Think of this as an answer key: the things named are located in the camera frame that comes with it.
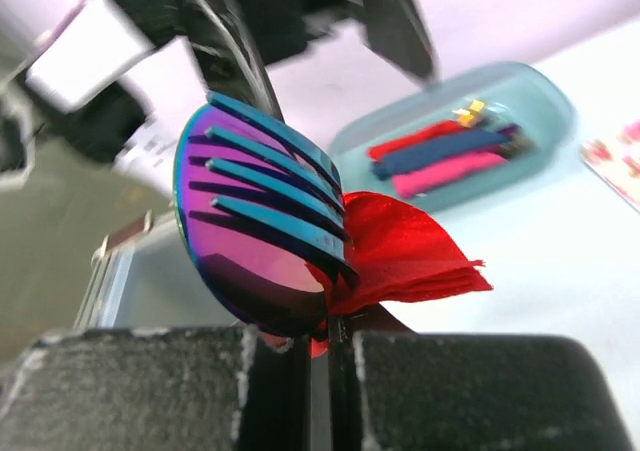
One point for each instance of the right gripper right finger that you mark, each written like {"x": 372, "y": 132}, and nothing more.
{"x": 406, "y": 391}

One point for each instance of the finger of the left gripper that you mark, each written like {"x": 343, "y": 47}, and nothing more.
{"x": 394, "y": 30}

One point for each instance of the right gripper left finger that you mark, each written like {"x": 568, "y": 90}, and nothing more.
{"x": 157, "y": 389}

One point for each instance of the red paper napkin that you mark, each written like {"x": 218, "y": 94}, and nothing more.
{"x": 401, "y": 254}

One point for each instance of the blue fork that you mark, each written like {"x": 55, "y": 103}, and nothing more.
{"x": 280, "y": 191}

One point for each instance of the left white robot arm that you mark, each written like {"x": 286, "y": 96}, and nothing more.
{"x": 117, "y": 79}

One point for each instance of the blue rolled napkin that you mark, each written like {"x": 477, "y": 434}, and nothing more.
{"x": 430, "y": 152}

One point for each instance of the pink rolled napkin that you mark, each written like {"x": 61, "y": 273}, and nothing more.
{"x": 445, "y": 172}

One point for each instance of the teal plastic bin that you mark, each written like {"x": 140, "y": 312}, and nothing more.
{"x": 491, "y": 97}

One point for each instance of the floral pattern tray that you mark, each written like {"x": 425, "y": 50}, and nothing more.
{"x": 614, "y": 158}

